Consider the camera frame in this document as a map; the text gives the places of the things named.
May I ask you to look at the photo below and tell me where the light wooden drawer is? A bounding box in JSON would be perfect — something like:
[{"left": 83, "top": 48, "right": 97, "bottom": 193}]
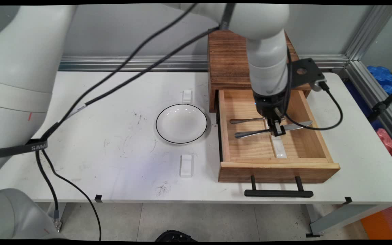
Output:
[{"left": 216, "top": 89, "right": 341, "bottom": 184}]

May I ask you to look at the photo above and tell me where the sloping aluminium side rail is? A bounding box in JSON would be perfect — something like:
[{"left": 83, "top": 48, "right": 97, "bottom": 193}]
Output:
[{"left": 342, "top": 61, "right": 392, "bottom": 153}]

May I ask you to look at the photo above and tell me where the black camera cable loop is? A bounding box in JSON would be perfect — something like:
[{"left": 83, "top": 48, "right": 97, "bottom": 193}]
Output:
[{"left": 283, "top": 46, "right": 344, "bottom": 131}]

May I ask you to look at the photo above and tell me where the steel table knife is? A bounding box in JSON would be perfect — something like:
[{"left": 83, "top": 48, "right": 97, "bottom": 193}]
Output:
[{"left": 234, "top": 120, "right": 314, "bottom": 139}]

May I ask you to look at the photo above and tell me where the black printed lanyard strap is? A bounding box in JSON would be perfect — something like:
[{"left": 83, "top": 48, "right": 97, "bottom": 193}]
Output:
[{"left": 0, "top": 140, "right": 48, "bottom": 159}]

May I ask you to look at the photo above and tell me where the dark wooden cabinet box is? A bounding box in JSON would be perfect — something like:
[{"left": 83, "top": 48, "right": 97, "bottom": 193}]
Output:
[{"left": 207, "top": 29, "right": 314, "bottom": 113}]

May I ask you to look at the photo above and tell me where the black velcro strap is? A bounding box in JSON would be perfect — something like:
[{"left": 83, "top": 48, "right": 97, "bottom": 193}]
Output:
[{"left": 219, "top": 3, "right": 236, "bottom": 30}]

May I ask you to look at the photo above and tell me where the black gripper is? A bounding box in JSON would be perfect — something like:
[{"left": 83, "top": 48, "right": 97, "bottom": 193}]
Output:
[{"left": 253, "top": 89, "right": 287, "bottom": 137}]

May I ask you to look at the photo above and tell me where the black drawer handle bar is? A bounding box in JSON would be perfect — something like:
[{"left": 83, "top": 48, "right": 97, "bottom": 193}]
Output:
[{"left": 244, "top": 175, "right": 314, "bottom": 198}]

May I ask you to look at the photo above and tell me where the red plastic bag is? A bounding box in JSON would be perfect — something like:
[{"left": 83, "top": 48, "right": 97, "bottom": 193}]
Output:
[{"left": 376, "top": 128, "right": 392, "bottom": 156}]

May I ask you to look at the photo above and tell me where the blue plastic bag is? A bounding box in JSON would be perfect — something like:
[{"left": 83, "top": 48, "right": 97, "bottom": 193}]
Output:
[{"left": 367, "top": 65, "right": 392, "bottom": 113}]

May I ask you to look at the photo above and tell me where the black round floor object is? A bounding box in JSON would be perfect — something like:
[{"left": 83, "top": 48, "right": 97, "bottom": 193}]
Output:
[{"left": 155, "top": 230, "right": 198, "bottom": 242}]

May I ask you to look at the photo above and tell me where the black tripod stand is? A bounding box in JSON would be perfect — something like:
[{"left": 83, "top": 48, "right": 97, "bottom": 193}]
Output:
[{"left": 368, "top": 71, "right": 392, "bottom": 123}]

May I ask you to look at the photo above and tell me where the white plate with black rim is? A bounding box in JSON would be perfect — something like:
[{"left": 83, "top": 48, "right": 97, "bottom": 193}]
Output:
[{"left": 156, "top": 104, "right": 208, "bottom": 144}]

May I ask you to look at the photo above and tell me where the steel fork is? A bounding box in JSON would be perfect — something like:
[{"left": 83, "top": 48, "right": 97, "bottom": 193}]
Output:
[{"left": 230, "top": 117, "right": 268, "bottom": 124}]

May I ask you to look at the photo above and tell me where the upright aluminium frame post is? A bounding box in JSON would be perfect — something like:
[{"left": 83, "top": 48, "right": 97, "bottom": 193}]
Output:
[{"left": 345, "top": 5, "right": 392, "bottom": 62}]

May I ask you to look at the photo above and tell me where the horizontal aluminium frame rail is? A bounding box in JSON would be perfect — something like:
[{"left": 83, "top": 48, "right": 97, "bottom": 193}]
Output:
[{"left": 58, "top": 54, "right": 349, "bottom": 72}]

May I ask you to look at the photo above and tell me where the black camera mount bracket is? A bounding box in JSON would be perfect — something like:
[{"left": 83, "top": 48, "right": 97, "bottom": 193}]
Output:
[{"left": 289, "top": 58, "right": 326, "bottom": 89}]

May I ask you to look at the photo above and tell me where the orange box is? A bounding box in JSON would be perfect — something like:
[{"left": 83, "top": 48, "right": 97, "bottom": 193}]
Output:
[{"left": 360, "top": 204, "right": 392, "bottom": 240}]

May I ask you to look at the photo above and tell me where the long black cable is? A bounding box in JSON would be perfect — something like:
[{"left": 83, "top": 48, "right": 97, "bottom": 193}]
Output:
[
  {"left": 41, "top": 27, "right": 218, "bottom": 241},
  {"left": 34, "top": 3, "right": 198, "bottom": 232}
]

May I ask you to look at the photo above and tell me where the grey metal table leg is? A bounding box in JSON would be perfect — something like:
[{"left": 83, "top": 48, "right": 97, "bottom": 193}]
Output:
[{"left": 306, "top": 203, "right": 392, "bottom": 238}]

